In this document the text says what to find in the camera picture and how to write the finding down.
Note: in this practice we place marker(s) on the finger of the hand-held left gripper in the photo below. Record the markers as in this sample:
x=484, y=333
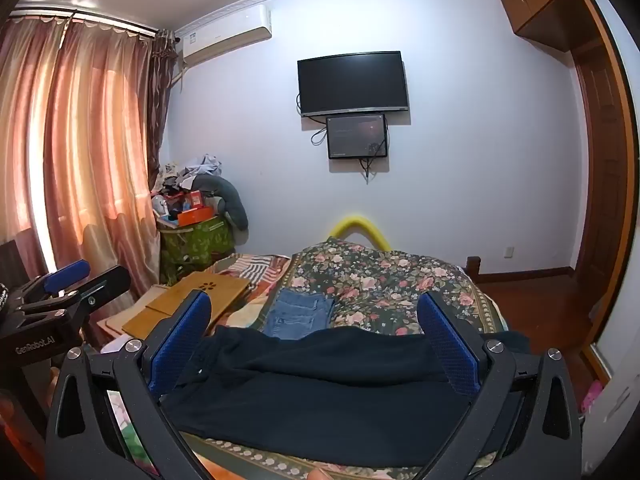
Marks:
x=102, y=282
x=67, y=275

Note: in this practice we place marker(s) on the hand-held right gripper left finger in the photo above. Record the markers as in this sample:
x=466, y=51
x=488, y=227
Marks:
x=180, y=340

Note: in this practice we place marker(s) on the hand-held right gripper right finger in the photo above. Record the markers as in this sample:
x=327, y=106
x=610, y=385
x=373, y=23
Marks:
x=450, y=340

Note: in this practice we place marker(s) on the dark pants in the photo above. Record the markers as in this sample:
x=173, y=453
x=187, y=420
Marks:
x=320, y=385

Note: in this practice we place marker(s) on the cardboard sheet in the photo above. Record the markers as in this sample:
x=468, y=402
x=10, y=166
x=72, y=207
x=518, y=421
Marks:
x=117, y=320

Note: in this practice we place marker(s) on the wooden lap desk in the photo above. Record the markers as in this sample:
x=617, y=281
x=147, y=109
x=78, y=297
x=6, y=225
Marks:
x=200, y=295

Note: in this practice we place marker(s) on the colourful bed sheet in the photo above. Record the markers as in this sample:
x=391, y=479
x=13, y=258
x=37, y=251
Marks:
x=250, y=305

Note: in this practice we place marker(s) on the floral blanket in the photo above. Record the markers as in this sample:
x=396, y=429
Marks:
x=380, y=280

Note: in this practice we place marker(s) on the green patterned bag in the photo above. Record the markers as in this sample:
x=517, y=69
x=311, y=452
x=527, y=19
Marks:
x=197, y=245

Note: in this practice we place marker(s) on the striped cloth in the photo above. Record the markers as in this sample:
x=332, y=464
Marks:
x=255, y=266

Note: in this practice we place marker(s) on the orange box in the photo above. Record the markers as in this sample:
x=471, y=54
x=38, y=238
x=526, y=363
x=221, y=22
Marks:
x=195, y=217

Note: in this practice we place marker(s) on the red box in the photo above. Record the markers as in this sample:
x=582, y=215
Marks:
x=182, y=201

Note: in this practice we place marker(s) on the folded blue jeans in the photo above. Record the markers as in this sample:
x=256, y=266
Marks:
x=295, y=315

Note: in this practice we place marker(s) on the pile of clothes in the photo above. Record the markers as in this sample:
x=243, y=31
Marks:
x=187, y=170

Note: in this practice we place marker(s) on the pink curtain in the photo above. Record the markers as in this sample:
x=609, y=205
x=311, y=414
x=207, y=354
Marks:
x=90, y=135

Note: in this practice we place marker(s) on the yellow foam tube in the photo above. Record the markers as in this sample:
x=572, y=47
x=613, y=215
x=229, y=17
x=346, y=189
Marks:
x=357, y=221

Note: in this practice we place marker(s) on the grey plush pillow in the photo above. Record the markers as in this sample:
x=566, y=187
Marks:
x=230, y=197

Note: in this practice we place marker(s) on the pink cloth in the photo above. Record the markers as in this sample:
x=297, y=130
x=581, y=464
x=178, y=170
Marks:
x=591, y=396

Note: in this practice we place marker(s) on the white wardrobe door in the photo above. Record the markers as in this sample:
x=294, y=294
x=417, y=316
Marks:
x=615, y=400

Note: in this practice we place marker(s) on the brown curtain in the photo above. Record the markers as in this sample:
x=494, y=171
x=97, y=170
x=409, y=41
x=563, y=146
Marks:
x=160, y=110

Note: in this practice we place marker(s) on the wooden door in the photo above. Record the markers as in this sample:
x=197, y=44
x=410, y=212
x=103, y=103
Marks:
x=600, y=185

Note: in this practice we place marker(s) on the small black monitor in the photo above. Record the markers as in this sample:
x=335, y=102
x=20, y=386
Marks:
x=355, y=137

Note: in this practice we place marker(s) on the white air conditioner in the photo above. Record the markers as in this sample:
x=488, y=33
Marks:
x=225, y=40

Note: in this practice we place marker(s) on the wooden overhead cabinet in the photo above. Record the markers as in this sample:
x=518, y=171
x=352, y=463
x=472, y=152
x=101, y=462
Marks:
x=540, y=0

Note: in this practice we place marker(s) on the wooden bed post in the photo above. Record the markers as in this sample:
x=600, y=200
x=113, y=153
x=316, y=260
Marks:
x=473, y=266

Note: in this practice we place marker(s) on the black wall television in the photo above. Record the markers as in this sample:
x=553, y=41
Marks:
x=350, y=82

